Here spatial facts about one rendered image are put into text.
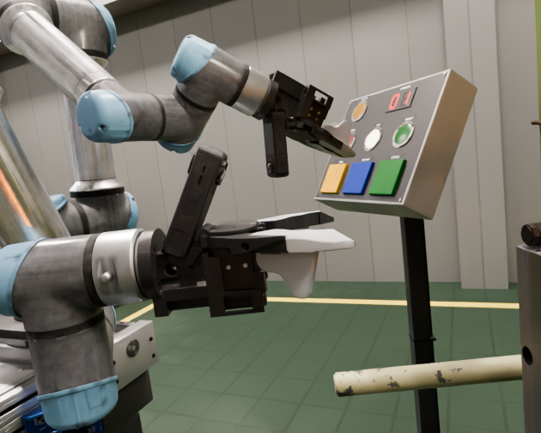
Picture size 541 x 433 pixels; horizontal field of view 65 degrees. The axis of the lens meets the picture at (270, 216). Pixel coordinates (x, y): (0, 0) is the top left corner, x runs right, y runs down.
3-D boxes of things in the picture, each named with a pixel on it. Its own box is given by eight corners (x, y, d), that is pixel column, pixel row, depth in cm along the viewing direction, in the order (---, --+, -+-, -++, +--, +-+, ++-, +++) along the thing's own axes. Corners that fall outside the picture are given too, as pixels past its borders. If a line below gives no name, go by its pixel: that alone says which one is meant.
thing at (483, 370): (337, 405, 81) (335, 379, 81) (334, 390, 86) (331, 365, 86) (574, 382, 79) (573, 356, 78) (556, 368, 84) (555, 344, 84)
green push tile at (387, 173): (391, 194, 81) (403, 158, 81) (367, 193, 88) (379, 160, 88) (398, 198, 82) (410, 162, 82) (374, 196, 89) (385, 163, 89)
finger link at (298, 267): (361, 297, 36) (273, 288, 41) (354, 228, 35) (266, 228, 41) (343, 310, 33) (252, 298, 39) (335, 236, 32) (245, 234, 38)
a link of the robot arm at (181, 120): (127, 127, 73) (150, 75, 67) (177, 127, 82) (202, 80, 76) (150, 159, 71) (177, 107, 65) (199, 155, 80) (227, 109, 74)
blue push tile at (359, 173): (360, 193, 90) (372, 161, 91) (341, 192, 97) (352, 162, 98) (366, 196, 91) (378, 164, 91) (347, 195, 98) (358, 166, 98)
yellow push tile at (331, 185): (335, 192, 99) (346, 162, 100) (319, 192, 106) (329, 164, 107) (341, 195, 100) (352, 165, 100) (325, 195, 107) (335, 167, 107)
